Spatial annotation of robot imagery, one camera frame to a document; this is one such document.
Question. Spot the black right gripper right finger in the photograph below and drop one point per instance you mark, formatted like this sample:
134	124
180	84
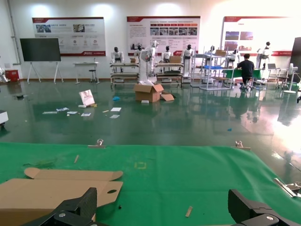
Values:
244	209

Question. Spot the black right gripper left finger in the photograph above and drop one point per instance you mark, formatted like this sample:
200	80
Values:
77	207

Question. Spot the plain white paper sheet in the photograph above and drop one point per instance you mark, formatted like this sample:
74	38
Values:
115	109

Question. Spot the white humanoid robot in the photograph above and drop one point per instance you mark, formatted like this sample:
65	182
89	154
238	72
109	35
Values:
167	56
187	55
211	50
234	56
265	53
116	56
138	50

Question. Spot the small black floor object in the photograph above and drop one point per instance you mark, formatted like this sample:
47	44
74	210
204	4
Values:
20	96

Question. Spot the black stool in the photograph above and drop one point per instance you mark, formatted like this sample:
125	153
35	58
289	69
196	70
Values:
93	75

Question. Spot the dark tall panel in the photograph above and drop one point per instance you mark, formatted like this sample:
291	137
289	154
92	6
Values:
297	58

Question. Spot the black screen on stand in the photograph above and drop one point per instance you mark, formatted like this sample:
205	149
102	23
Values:
39	50

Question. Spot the large open cardboard box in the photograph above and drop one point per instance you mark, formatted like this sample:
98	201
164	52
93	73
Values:
145	94

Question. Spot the person in black shirt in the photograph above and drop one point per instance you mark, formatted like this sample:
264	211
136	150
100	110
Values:
246	68

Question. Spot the wheeled workbench rack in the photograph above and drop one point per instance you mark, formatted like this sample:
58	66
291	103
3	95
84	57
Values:
168	75
124	75

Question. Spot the tall plastic-wrapped white robot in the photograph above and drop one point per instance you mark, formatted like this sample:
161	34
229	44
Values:
143	70

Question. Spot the green panelled work table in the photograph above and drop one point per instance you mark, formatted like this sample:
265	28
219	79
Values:
231	75

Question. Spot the white foam block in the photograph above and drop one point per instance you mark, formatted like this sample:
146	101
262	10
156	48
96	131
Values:
145	101

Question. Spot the small white box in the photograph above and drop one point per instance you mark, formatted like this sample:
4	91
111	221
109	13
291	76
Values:
81	106

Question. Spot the white industrial robot arm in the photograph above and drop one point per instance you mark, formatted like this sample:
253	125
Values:
2	75

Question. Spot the small cardboard box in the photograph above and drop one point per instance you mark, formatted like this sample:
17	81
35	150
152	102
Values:
132	60

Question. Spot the white wheeled cabinet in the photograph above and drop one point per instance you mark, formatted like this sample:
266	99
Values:
2	115

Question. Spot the flat cardboard box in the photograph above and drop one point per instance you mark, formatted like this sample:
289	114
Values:
220	53

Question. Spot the white sign on floor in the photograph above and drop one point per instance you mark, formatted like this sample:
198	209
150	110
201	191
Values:
86	97

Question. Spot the small wooden stick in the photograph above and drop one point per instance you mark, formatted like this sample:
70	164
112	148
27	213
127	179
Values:
188	211

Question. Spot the grey wall pipe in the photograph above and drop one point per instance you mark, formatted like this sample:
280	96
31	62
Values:
14	35

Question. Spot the white desk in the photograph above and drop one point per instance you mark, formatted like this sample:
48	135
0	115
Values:
85	63

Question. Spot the green tablecloth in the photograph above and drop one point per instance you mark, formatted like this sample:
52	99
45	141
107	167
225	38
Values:
176	183

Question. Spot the info board with photo row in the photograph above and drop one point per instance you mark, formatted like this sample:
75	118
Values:
140	30

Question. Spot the flat cardboard piece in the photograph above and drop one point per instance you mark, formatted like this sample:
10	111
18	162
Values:
167	96

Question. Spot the red box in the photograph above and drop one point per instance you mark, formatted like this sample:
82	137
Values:
11	75

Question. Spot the closed cardboard box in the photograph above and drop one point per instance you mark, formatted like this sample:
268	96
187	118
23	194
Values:
175	59

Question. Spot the brown cardboard mailer box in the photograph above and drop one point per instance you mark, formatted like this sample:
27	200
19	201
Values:
35	193

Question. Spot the grey laptop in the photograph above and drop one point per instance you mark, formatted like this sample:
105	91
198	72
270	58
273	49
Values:
272	66

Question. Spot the info board with round icons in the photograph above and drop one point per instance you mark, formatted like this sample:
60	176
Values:
70	35

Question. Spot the grey metal frame shelf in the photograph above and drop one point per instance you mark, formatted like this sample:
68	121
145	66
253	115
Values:
204	55

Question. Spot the blue crumpled cloth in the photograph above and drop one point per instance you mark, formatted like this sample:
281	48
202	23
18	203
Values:
116	98

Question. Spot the blue tray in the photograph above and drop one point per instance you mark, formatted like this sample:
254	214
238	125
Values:
212	67

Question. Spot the info board with dark photos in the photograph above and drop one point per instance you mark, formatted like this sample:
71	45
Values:
234	26

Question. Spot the white pedestal fan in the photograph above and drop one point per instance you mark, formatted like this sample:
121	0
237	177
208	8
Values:
293	69

